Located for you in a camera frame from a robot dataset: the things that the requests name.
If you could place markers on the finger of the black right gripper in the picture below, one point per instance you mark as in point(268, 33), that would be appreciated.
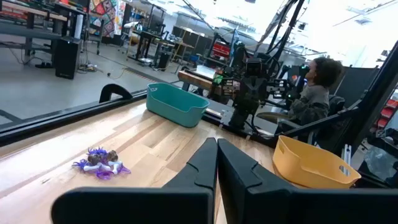
point(276, 87)
point(231, 87)

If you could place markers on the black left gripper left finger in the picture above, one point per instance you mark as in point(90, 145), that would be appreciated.
point(140, 205)

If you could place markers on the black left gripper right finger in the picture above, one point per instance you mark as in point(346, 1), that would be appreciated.
point(280, 205)

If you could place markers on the white plastic bone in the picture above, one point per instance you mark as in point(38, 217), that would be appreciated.
point(115, 165)
point(93, 168)

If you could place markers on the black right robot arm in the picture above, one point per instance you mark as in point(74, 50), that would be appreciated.
point(237, 119)

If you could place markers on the person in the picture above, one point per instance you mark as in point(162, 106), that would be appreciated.
point(311, 102)

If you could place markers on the wooden workbench with tools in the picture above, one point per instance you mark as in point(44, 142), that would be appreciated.
point(194, 79)

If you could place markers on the red storage bins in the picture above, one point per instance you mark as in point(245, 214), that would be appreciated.
point(387, 112)
point(221, 49)

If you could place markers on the yellow plastic bin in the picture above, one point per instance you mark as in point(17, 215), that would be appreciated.
point(304, 168)

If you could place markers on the teal plastic bin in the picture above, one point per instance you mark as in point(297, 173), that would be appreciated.
point(174, 105)

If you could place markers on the dark office chair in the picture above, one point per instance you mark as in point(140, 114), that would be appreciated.
point(337, 105)

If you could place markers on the small black computer tower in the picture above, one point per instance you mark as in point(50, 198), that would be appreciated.
point(163, 60)

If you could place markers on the dark partition panel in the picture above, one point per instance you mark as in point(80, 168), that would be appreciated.
point(357, 84)

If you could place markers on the black metal desk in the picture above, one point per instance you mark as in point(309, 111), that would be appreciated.
point(146, 35)

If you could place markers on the colourful patchwork hanging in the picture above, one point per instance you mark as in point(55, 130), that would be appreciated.
point(107, 15)

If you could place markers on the floor power strip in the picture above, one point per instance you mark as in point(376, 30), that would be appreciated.
point(87, 67)

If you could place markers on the tall black computer tower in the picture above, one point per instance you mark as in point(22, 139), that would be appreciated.
point(66, 59)

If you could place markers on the wooden-topped workbench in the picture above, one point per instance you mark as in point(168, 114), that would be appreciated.
point(31, 32)

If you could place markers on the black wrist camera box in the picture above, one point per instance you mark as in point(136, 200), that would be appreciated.
point(255, 67)

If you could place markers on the black aluminium table frame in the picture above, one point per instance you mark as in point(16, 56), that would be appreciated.
point(62, 119)

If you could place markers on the black curved frame bracket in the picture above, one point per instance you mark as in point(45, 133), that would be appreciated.
point(107, 93)

